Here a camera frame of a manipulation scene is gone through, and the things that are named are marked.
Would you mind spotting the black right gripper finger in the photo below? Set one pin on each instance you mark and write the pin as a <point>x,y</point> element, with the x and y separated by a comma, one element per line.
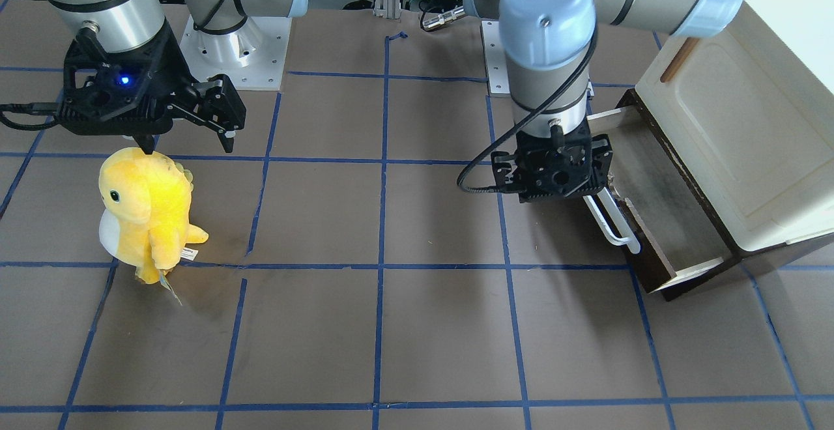
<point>214,104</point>
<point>146,142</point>

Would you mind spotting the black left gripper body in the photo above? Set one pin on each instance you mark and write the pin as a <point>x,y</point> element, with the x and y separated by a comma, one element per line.
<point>601,160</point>

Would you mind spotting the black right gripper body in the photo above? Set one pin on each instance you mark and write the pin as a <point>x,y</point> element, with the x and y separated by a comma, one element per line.
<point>171,65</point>

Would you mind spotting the dark wooden drawer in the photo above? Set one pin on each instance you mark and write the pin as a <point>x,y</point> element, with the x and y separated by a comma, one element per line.
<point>679,246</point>

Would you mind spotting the yellow plush dinosaur toy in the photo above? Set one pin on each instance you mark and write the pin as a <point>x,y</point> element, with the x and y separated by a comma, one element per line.
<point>146,222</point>

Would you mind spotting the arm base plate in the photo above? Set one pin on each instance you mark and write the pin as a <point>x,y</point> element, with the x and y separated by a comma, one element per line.
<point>495,59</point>
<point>253,57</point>

